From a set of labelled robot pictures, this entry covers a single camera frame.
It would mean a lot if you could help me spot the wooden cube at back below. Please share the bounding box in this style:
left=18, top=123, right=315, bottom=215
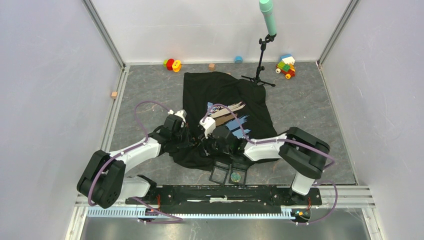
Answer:
left=208, top=63, right=216, bottom=72

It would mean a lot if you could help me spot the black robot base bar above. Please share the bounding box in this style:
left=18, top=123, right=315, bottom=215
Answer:
left=141, top=185, right=323, bottom=214

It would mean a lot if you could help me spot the red yellow green stacking toy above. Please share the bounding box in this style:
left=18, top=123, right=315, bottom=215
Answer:
left=162, top=58, right=183, bottom=73

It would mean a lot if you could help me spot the blue arch block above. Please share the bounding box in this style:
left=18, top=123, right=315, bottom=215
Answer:
left=233, top=55, right=244, bottom=64

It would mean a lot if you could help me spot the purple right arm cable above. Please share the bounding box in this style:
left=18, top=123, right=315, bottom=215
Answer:
left=202, top=104, right=339, bottom=226

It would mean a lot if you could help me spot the wooden cube on rail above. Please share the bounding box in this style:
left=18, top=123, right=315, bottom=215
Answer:
left=110, top=91, right=118, bottom=100

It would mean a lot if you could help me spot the white toothed cable rail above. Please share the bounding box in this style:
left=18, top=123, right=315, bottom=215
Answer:
left=86, top=205, right=295, bottom=220

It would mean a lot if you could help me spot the round green brooch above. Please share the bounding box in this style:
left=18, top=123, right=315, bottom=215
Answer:
left=230, top=172, right=242, bottom=183

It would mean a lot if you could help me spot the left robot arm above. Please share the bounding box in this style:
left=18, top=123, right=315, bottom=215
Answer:
left=76, top=110, right=191, bottom=209

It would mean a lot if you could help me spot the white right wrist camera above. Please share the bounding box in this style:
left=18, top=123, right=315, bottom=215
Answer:
left=199, top=116, right=216, bottom=139

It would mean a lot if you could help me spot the colourful toy block train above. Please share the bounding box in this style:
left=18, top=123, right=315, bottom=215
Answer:
left=275, top=54, right=296, bottom=80

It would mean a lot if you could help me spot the black printed t-shirt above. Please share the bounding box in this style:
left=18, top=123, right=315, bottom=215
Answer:
left=167, top=71, right=279, bottom=171

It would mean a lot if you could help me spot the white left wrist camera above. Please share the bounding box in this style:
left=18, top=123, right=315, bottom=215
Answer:
left=167, top=109, right=187, bottom=123

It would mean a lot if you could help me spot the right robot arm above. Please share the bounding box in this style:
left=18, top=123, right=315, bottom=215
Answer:
left=201, top=126, right=331, bottom=204

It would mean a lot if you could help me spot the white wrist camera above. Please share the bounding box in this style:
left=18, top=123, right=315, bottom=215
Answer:
left=199, top=116, right=216, bottom=139
left=167, top=109, right=187, bottom=123

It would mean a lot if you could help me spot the black microphone tripod stand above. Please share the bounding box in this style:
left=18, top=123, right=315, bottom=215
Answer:
left=241, top=34, right=277, bottom=87

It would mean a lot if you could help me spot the mint green microphone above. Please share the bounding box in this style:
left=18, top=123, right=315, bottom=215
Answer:
left=259, top=0, right=277, bottom=36

